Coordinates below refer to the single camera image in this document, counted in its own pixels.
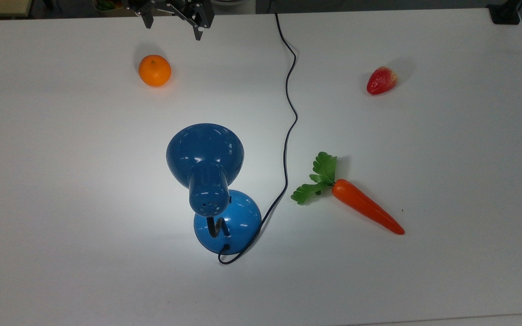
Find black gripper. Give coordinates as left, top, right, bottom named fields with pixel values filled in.
left=123, top=0, right=216, bottom=41

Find blue gooseneck desk lamp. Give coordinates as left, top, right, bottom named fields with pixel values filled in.
left=166, top=123, right=262, bottom=254

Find orange toy mandarin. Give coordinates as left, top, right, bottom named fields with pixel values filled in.
left=138, top=54, right=172, bottom=87

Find red strawberry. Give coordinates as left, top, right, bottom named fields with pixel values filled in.
left=366, top=66, right=399, bottom=96

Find orange toy carrot green leaves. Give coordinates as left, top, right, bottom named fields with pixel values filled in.
left=291, top=152, right=405, bottom=235

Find black table clamp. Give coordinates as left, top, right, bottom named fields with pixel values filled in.
left=487, top=0, right=522, bottom=25

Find black lamp power cable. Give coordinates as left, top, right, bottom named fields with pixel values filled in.
left=218, top=13, right=298, bottom=265

